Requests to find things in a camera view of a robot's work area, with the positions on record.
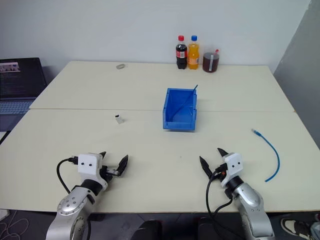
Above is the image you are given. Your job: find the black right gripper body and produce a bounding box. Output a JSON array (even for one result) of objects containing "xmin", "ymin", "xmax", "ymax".
[{"xmin": 212, "ymin": 162, "xmax": 228, "ymax": 181}]

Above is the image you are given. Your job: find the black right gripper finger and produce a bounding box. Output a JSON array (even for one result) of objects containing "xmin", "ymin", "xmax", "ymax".
[
  {"xmin": 216, "ymin": 147, "xmax": 229, "ymax": 159},
  {"xmin": 198, "ymin": 155, "xmax": 214, "ymax": 179}
]

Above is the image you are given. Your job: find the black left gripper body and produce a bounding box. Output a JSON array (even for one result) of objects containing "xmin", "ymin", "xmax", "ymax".
[{"xmin": 99, "ymin": 165, "xmax": 120, "ymax": 184}]

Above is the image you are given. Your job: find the blue plastic storage bin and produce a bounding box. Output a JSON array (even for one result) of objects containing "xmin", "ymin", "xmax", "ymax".
[{"xmin": 162, "ymin": 87, "xmax": 198, "ymax": 132}]

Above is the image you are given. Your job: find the dark rounded shape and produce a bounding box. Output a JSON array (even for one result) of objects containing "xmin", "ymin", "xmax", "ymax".
[{"xmin": 131, "ymin": 219, "xmax": 163, "ymax": 240}]

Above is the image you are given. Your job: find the plastic jar dark liquid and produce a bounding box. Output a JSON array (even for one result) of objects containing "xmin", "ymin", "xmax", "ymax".
[{"xmin": 202, "ymin": 48, "xmax": 222, "ymax": 74}]

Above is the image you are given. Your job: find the black and white sneaker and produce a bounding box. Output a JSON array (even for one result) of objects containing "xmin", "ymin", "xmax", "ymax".
[{"xmin": 280, "ymin": 217, "xmax": 313, "ymax": 240}]

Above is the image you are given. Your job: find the orange soda bottle blue cap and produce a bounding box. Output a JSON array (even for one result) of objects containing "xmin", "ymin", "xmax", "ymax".
[{"xmin": 187, "ymin": 35, "xmax": 201, "ymax": 71}]

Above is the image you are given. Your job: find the cola bottle red cap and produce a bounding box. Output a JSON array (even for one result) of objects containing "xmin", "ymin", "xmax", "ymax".
[{"xmin": 175, "ymin": 35, "xmax": 188, "ymax": 70}]

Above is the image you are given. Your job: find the dark laptop computer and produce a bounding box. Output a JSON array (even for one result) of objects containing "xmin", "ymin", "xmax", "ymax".
[{"xmin": 0, "ymin": 57, "xmax": 49, "ymax": 132}]

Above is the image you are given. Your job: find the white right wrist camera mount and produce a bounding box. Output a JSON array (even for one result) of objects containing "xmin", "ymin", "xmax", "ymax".
[{"xmin": 220, "ymin": 152, "xmax": 243, "ymax": 188}]

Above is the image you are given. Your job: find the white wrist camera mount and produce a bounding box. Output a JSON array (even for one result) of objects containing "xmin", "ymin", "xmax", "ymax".
[
  {"xmin": 220, "ymin": 152, "xmax": 243, "ymax": 188},
  {"xmin": 77, "ymin": 152, "xmax": 104, "ymax": 181}
]

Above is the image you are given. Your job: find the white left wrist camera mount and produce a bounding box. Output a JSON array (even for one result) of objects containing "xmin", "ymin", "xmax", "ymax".
[{"xmin": 77, "ymin": 152, "xmax": 104, "ymax": 181}]

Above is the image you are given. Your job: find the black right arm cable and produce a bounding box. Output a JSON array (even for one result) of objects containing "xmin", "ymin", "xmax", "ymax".
[{"xmin": 205, "ymin": 167, "xmax": 239, "ymax": 240}]

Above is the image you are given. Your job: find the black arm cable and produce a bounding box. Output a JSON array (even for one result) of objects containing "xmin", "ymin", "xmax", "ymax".
[
  {"xmin": 56, "ymin": 155, "xmax": 79, "ymax": 195},
  {"xmin": 205, "ymin": 167, "xmax": 239, "ymax": 240}
]

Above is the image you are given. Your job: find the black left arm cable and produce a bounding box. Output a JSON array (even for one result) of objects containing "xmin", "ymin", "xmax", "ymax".
[{"xmin": 56, "ymin": 155, "xmax": 79, "ymax": 195}]

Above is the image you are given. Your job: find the thin blue cable piece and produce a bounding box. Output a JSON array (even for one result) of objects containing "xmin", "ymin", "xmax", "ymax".
[{"xmin": 171, "ymin": 84, "xmax": 199, "ymax": 122}]

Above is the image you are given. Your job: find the thin white floor cable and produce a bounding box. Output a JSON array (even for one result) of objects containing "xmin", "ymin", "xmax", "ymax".
[{"xmin": 0, "ymin": 211, "xmax": 31, "ymax": 240}]

